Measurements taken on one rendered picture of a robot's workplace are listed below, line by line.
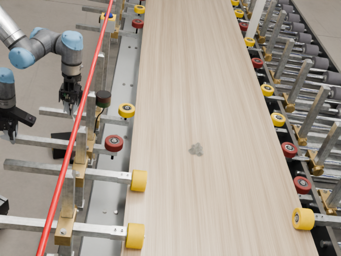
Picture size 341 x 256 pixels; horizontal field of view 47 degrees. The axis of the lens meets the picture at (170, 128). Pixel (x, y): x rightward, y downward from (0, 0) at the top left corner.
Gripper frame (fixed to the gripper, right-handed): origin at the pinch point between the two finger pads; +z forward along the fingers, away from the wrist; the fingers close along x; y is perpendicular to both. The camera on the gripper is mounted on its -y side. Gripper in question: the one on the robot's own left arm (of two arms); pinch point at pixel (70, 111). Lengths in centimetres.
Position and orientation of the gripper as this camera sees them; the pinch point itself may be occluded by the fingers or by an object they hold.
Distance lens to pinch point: 167.3
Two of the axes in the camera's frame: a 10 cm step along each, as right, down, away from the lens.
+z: -1.8, 7.9, 5.9
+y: 0.0, 6.0, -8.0
